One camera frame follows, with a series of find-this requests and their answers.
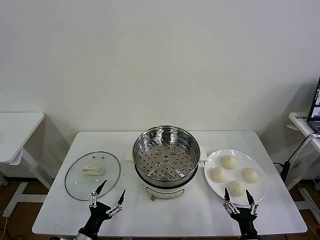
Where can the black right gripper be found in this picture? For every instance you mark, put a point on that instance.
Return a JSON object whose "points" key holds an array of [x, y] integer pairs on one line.
{"points": [[246, 220]]}

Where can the round white plate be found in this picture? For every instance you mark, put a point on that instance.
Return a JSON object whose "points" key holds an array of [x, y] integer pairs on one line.
{"points": [[255, 162]]}

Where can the open dark laptop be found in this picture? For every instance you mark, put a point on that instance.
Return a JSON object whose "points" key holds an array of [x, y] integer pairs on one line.
{"points": [[315, 110]]}

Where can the black power adapter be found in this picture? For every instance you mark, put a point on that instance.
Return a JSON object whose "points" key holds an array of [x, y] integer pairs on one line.
{"points": [[285, 171]]}

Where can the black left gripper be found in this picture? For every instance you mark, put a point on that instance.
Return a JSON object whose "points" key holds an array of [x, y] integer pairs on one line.
{"points": [[98, 215]]}

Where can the white electric cooking pot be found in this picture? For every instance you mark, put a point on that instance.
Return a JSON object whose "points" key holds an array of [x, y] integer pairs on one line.
{"points": [[162, 193]]}

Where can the stainless steel steamer basket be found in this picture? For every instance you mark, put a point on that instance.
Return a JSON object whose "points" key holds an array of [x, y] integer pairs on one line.
{"points": [[166, 140]]}

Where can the round glass pot lid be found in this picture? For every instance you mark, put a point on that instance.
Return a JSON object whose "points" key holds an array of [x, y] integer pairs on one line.
{"points": [[77, 185]]}

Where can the white steamed baozi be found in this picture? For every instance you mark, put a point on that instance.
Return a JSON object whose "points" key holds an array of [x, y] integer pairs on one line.
{"points": [[218, 174], [228, 162], [249, 175], [237, 188]]}

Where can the white side table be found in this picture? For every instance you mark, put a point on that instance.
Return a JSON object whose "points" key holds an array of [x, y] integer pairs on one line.
{"points": [[298, 122], [15, 130]]}

